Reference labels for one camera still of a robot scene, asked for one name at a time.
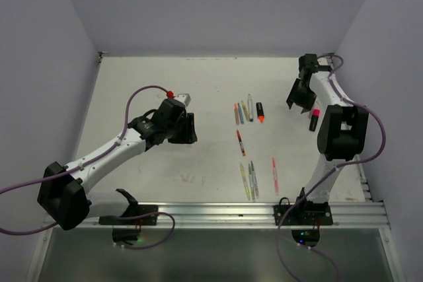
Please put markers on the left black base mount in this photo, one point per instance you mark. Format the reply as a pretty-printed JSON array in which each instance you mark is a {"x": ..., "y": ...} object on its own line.
[{"x": 132, "y": 211}]

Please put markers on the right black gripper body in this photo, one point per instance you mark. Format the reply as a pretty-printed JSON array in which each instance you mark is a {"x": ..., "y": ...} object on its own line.
[{"x": 302, "y": 95}]

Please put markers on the black pink highlighter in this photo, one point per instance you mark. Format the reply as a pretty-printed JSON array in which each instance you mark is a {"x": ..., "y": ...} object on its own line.
[{"x": 314, "y": 119}]

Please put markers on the pink pen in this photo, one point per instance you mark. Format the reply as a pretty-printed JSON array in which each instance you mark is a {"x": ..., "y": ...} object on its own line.
[{"x": 275, "y": 176}]

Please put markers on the grey thin pen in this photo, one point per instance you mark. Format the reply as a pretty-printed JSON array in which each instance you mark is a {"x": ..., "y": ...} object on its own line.
[{"x": 254, "y": 180}]

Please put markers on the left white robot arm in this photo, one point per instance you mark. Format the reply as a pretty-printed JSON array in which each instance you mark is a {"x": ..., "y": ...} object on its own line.
[{"x": 65, "y": 193}]

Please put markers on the black orange highlighter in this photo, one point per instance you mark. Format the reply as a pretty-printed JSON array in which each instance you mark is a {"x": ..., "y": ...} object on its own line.
[{"x": 260, "y": 112}]

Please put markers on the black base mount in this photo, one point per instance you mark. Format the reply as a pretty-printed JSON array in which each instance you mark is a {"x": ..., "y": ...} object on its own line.
[
  {"x": 306, "y": 213},
  {"x": 132, "y": 211}
]

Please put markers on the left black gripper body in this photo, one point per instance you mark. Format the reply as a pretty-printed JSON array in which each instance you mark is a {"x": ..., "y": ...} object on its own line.
[{"x": 176, "y": 131}]

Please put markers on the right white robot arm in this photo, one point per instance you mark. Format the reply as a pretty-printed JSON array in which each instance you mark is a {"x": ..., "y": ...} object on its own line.
[{"x": 343, "y": 127}]

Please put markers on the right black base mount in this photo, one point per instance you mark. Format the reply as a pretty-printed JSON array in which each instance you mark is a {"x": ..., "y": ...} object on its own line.
[{"x": 306, "y": 213}]

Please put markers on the orange ink pen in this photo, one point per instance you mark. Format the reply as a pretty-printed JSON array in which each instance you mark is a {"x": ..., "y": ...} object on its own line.
[{"x": 236, "y": 112}]

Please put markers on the yellow green pen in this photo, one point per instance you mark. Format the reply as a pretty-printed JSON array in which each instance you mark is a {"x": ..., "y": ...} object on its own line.
[{"x": 245, "y": 110}]

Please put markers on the blue cap white marker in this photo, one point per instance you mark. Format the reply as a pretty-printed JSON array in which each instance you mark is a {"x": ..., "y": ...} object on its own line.
[{"x": 250, "y": 108}]

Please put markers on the red ink pen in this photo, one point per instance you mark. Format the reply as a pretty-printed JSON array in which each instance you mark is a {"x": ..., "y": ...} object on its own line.
[{"x": 240, "y": 143}]

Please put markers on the aluminium front rail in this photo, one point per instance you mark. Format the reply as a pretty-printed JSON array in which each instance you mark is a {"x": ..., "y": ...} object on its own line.
[{"x": 358, "y": 215}]

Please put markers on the light blue pen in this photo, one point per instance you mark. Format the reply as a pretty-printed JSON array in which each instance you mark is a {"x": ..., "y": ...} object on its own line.
[{"x": 240, "y": 114}]

